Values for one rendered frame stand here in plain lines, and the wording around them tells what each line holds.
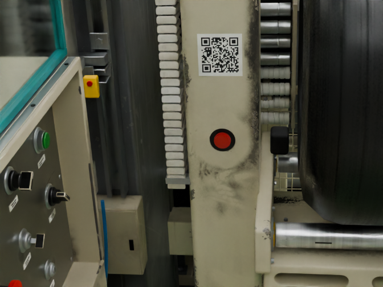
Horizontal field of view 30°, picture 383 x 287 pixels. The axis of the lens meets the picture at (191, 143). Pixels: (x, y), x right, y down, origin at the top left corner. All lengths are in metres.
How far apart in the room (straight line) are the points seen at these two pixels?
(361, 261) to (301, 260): 0.11
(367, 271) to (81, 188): 0.51
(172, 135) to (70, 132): 0.23
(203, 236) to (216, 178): 0.13
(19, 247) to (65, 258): 0.21
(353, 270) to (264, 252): 0.16
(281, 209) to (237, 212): 0.23
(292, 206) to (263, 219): 0.32
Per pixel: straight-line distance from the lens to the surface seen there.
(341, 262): 1.30
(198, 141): 1.28
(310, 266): 1.29
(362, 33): 1.02
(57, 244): 1.17
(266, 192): 1.33
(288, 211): 1.55
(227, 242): 1.39
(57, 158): 1.15
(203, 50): 1.21
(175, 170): 1.33
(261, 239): 1.24
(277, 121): 1.69
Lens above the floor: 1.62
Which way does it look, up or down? 26 degrees down
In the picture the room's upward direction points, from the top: 3 degrees counter-clockwise
